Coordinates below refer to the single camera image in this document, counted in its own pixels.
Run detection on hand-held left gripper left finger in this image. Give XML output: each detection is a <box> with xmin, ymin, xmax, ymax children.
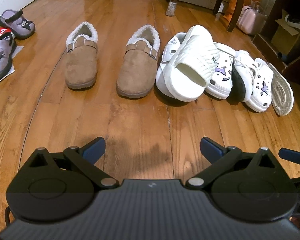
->
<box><xmin>28</xmin><ymin>137</ymin><xmax>119</xmax><ymax>189</ymax></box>

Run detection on purple clog black strap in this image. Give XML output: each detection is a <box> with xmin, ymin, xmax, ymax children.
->
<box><xmin>0</xmin><ymin>9</ymin><xmax>36</xmax><ymax>40</ymax></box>
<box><xmin>0</xmin><ymin>34</ymin><xmax>17</xmax><ymax>83</ymax></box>

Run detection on open cardboard box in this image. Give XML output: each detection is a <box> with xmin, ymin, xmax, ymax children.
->
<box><xmin>271</xmin><ymin>9</ymin><xmax>300</xmax><ymax>55</ymax></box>

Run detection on white clog purple charms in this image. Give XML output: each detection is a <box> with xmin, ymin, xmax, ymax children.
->
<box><xmin>206</xmin><ymin>42</ymin><xmax>236</xmax><ymax>98</ymax></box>
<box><xmin>245</xmin><ymin>58</ymin><xmax>274</xmax><ymax>113</ymax></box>

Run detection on white ribbed slide sandal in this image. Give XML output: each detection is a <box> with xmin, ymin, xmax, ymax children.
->
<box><xmin>164</xmin><ymin>25</ymin><xmax>220</xmax><ymax>102</ymax></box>
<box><xmin>267</xmin><ymin>62</ymin><xmax>294</xmax><ymax>117</ymax></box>

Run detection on pink suitcase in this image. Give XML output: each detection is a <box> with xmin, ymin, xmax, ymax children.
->
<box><xmin>236</xmin><ymin>4</ymin><xmax>268</xmax><ymax>35</ymax></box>

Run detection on white paper sheets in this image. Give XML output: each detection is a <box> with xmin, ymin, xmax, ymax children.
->
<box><xmin>0</xmin><ymin>37</ymin><xmax>24</xmax><ymax>92</ymax></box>

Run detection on white strap sneaker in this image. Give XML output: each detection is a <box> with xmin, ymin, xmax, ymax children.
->
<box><xmin>231</xmin><ymin>51</ymin><xmax>260</xmax><ymax>103</ymax></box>
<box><xmin>156</xmin><ymin>35</ymin><xmax>190</xmax><ymax>95</ymax></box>

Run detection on black tube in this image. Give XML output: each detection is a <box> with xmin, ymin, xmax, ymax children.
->
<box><xmin>277</xmin><ymin>51</ymin><xmax>290</xmax><ymax>63</ymax></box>

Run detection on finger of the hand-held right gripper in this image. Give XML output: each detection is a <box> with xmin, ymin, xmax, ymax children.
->
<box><xmin>278</xmin><ymin>149</ymin><xmax>300</xmax><ymax>178</ymax></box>

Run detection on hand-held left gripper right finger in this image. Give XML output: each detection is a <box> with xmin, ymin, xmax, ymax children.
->
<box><xmin>186</xmin><ymin>137</ymin><xmax>278</xmax><ymax>189</ymax></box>

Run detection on brown fleece-lined slipper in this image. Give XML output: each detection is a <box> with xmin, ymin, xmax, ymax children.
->
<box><xmin>116</xmin><ymin>24</ymin><xmax>162</xmax><ymax>99</ymax></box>
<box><xmin>65</xmin><ymin>22</ymin><xmax>99</xmax><ymax>90</ymax></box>

